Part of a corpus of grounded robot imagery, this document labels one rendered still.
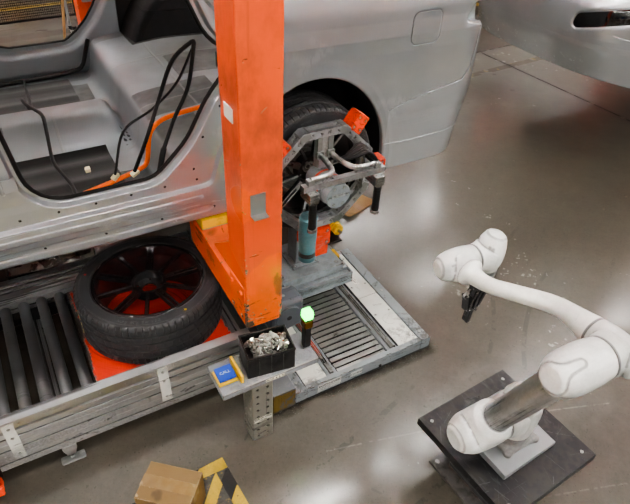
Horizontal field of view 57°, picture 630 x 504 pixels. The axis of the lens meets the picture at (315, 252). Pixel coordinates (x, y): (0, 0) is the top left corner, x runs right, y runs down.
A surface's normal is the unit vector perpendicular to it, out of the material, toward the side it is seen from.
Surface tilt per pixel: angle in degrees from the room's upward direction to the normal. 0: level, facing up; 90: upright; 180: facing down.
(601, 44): 91
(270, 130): 90
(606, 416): 0
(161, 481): 0
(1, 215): 92
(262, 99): 90
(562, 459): 0
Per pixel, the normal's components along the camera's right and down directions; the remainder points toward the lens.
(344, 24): 0.49, 0.57
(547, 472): 0.04, -0.77
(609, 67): -0.46, 0.73
